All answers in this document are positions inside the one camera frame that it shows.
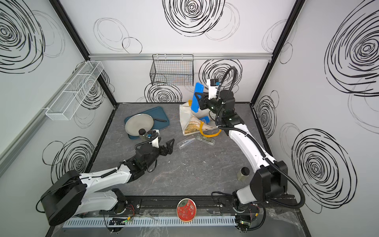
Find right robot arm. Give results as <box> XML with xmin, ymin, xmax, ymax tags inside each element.
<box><xmin>192</xmin><ymin>90</ymin><xmax>306</xmax><ymax>209</ymax></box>

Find white slotted cable duct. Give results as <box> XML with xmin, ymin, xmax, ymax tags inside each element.
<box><xmin>63</xmin><ymin>216</ymin><xmax>236</xmax><ymax>228</ymax></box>

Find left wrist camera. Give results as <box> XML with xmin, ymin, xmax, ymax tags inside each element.
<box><xmin>148</xmin><ymin>129</ymin><xmax>159</xmax><ymax>148</ymax></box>

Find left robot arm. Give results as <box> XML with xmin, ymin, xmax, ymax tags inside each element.
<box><xmin>39</xmin><ymin>138</ymin><xmax>175</xmax><ymax>226</ymax></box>

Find small jar black lid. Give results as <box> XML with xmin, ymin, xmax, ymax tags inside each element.
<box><xmin>138</xmin><ymin>128</ymin><xmax>148</xmax><ymax>142</ymax></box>

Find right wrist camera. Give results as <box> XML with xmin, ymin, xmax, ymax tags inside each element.
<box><xmin>206</xmin><ymin>79</ymin><xmax>220</xmax><ymax>100</ymax></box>

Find clear case white compass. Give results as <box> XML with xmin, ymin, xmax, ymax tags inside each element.
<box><xmin>177</xmin><ymin>137</ymin><xmax>195</xmax><ymax>149</ymax></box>

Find aluminium wall rail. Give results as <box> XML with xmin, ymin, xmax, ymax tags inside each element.
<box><xmin>89</xmin><ymin>52</ymin><xmax>272</xmax><ymax>61</ymax></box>

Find teal tray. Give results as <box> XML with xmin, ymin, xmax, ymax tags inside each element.
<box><xmin>124</xmin><ymin>107</ymin><xmax>170</xmax><ymax>140</ymax></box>

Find black corrugated cable hose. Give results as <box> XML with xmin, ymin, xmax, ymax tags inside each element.
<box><xmin>217</xmin><ymin>66</ymin><xmax>306</xmax><ymax>208</ymax></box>

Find white wire shelf basket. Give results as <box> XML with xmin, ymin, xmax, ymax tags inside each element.
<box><xmin>45</xmin><ymin>61</ymin><xmax>104</xmax><ymax>121</ymax></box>

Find grey round plate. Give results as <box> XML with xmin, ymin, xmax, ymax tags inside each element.
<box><xmin>125</xmin><ymin>114</ymin><xmax>154</xmax><ymax>136</ymax></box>

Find canvas tote bag yellow handles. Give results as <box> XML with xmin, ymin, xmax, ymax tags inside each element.
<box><xmin>179</xmin><ymin>102</ymin><xmax>221</xmax><ymax>138</ymax></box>

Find blue compass case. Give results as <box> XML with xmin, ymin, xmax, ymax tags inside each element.
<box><xmin>199</xmin><ymin>116</ymin><xmax>210</xmax><ymax>124</ymax></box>
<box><xmin>191</xmin><ymin>83</ymin><xmax>204</xmax><ymax>113</ymax></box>

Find black wire basket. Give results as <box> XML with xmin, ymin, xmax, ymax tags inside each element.
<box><xmin>149</xmin><ymin>59</ymin><xmax>194</xmax><ymax>87</ymax></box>

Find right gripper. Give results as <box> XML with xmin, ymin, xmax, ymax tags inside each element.
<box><xmin>194</xmin><ymin>92</ymin><xmax>224</xmax><ymax>119</ymax></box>

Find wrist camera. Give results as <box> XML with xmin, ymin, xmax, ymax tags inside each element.
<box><xmin>206</xmin><ymin>79</ymin><xmax>220</xmax><ymax>100</ymax></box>
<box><xmin>148</xmin><ymin>129</ymin><xmax>159</xmax><ymax>148</ymax></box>

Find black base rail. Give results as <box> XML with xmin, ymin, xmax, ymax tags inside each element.
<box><xmin>62</xmin><ymin>195</ymin><xmax>297</xmax><ymax>215</ymax></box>

